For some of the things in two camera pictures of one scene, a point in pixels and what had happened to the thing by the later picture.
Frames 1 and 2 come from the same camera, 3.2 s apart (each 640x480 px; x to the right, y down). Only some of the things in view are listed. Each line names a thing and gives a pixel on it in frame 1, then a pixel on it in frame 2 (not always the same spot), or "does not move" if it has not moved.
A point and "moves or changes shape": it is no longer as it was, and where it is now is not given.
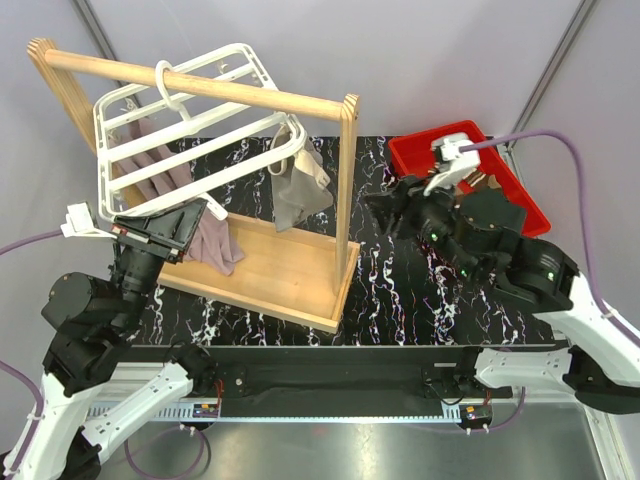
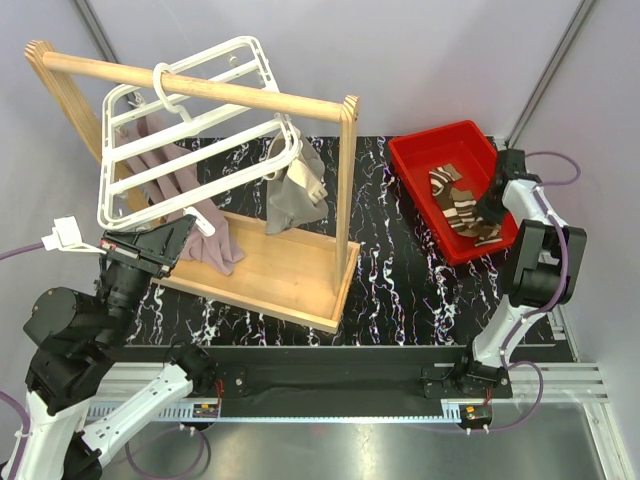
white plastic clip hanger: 150,155 moves or changes shape
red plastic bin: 415,153 does not move
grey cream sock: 298,182 moves or changes shape
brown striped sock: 474,177 moves or changes shape
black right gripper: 387,206 -> 489,217
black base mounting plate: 344,374 does not move
